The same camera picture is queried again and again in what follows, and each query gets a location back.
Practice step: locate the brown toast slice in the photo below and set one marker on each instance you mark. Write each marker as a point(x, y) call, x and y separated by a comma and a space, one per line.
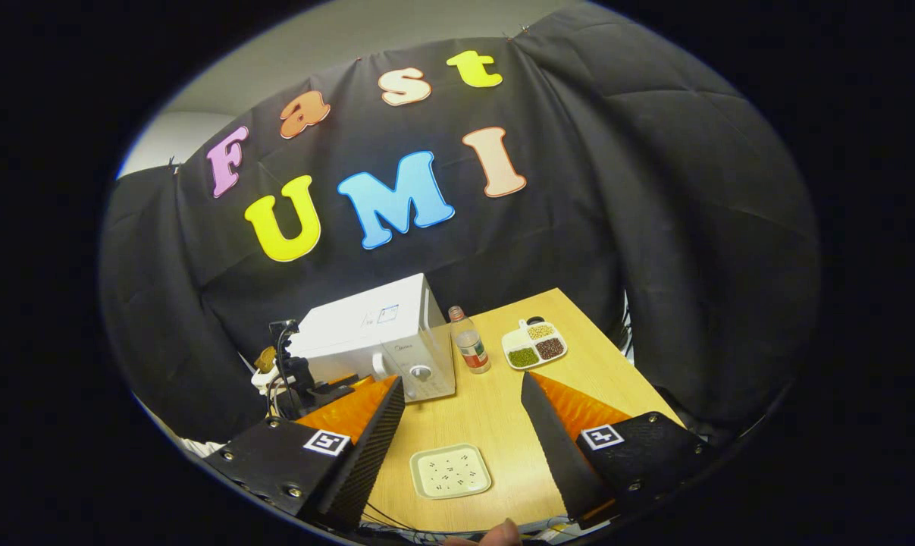
point(265, 359)

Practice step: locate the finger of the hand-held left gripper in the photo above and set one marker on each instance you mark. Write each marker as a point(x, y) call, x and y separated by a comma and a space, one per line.
point(339, 388)

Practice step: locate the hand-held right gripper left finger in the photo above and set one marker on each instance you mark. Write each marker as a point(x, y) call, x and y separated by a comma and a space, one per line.
point(366, 462)

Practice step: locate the white microwave oven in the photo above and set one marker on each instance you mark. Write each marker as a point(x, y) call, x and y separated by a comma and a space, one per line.
point(366, 318)

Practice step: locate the clear bottle with red label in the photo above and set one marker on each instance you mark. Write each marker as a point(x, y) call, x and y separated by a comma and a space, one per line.
point(471, 349)

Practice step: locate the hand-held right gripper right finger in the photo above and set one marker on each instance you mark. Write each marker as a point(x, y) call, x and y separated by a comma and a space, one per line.
point(559, 462)

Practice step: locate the divided white tray with beans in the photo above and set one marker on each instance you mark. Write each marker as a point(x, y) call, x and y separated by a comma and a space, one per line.
point(533, 345)

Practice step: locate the white toaster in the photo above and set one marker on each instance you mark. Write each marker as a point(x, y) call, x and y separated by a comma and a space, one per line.
point(264, 381)

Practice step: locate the square white plate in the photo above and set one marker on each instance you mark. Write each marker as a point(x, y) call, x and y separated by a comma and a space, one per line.
point(449, 470)

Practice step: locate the black backdrop cloth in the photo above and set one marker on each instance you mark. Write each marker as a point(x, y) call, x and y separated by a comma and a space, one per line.
point(654, 227)

